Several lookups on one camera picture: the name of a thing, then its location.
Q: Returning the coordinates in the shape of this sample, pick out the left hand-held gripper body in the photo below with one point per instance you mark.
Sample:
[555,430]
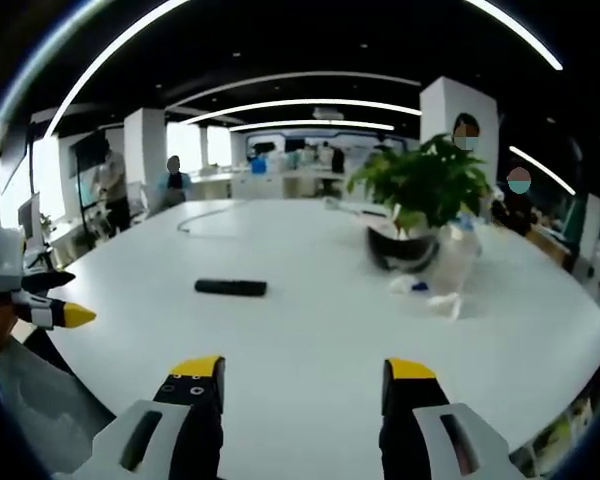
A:
[4,260]

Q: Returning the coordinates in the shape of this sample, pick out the black plant pot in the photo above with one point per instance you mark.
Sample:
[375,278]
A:
[400,250]

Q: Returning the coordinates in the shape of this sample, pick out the green potted plant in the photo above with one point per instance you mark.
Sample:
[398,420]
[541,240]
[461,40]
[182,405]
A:
[425,180]

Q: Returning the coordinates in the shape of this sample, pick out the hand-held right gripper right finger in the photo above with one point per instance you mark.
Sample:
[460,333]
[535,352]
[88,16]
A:
[420,420]

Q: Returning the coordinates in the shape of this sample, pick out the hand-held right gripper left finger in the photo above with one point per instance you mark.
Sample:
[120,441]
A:
[180,420]

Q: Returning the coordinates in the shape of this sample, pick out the computer monitor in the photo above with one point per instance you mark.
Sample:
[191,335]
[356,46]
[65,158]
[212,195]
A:
[29,220]

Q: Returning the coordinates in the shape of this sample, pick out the black remote control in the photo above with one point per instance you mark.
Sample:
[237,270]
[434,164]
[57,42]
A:
[230,287]

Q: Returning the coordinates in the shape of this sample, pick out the blue bottle cap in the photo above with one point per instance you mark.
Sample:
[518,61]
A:
[420,286]

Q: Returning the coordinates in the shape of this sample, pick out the crumpled white tissue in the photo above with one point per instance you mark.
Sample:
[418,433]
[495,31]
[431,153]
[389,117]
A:
[404,285]
[445,302]

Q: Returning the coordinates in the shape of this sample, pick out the clear plastic bottle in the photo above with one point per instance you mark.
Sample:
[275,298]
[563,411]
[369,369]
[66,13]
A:
[459,250]

